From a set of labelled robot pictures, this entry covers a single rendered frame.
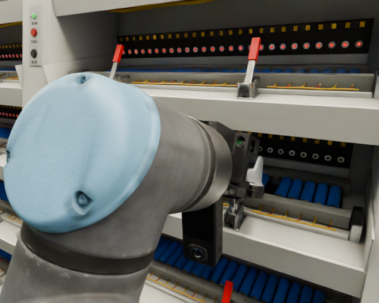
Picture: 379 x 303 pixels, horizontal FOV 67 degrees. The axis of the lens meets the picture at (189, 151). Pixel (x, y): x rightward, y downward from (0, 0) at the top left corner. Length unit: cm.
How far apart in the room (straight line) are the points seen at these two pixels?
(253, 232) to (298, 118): 18
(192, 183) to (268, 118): 23
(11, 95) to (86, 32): 23
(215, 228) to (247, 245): 12
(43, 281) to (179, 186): 9
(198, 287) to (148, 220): 43
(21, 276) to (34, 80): 57
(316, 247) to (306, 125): 17
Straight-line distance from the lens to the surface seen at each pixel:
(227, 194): 35
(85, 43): 75
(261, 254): 45
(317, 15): 63
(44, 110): 18
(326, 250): 44
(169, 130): 18
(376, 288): 44
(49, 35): 70
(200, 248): 36
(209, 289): 59
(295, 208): 48
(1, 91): 84
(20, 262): 20
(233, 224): 46
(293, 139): 56
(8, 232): 93
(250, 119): 42
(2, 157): 92
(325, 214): 47
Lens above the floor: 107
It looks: 8 degrees down
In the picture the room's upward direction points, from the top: 5 degrees clockwise
